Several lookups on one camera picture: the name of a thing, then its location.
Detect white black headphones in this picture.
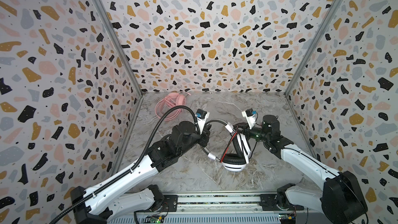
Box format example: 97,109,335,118
202,119,252,172

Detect pink headphones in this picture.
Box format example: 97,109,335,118
155,92,187,121

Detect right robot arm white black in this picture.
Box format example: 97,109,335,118
237,109,368,224

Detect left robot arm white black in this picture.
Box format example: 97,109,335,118
71,121,211,224

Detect right circuit board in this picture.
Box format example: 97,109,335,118
278,214,296,224

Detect left green circuit board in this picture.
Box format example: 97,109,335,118
143,215,165,224

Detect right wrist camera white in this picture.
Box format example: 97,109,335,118
241,108,258,130

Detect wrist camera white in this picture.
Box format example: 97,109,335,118
195,108,209,134
241,108,258,130

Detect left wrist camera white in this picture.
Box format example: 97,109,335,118
195,108,209,134

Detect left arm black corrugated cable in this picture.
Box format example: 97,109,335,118
48,105,200,224

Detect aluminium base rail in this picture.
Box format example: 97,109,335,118
85,190,355,224

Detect right aluminium corner post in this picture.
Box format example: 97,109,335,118
283,0,358,96

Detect aluminium corner post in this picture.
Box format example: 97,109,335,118
80,0,144,95
283,0,358,96

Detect left aluminium corner post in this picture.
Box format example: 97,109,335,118
80,0,144,95

